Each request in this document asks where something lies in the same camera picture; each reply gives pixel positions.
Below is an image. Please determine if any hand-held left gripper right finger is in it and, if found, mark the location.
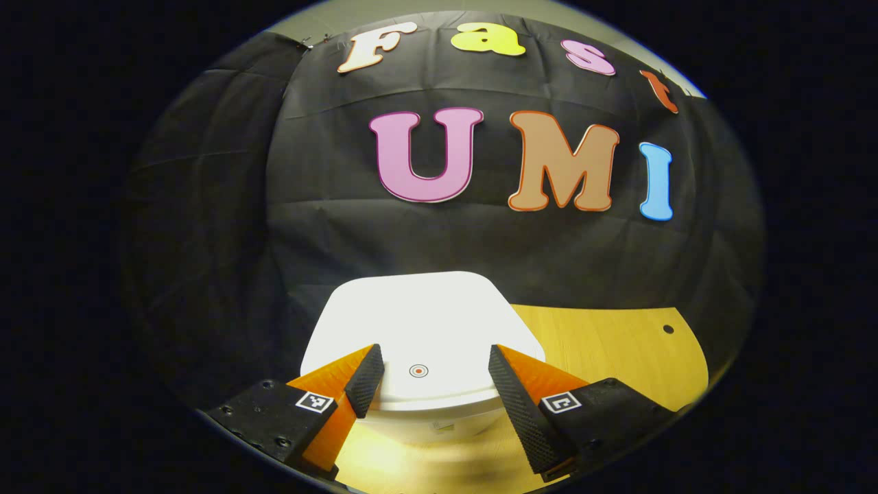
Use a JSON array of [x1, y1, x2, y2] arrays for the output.
[[488, 343, 676, 483]]

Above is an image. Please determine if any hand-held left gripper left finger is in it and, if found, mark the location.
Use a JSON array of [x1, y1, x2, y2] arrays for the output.
[[206, 343, 386, 481]]

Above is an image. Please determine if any white desktop garbage bin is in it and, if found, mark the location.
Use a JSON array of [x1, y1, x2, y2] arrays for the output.
[[300, 271, 547, 447]]

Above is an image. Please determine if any wooden desktop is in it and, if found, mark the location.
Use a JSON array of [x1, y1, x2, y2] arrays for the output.
[[333, 304, 709, 494]]

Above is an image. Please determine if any black backdrop cloth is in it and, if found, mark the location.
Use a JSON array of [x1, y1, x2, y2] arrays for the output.
[[120, 10, 766, 412]]

